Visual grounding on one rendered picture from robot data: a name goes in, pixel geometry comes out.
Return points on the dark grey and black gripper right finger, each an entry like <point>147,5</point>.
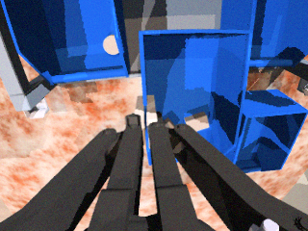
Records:
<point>236,198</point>

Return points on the grey metal shelf frame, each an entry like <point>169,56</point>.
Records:
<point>139,15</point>

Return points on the beige rectangular block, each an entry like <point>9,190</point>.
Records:
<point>168,123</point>
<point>198,121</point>

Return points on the blue bin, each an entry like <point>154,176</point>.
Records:
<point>264,143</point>
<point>280,29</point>
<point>66,37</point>
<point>192,74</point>

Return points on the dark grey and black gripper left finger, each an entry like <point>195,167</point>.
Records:
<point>63,201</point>

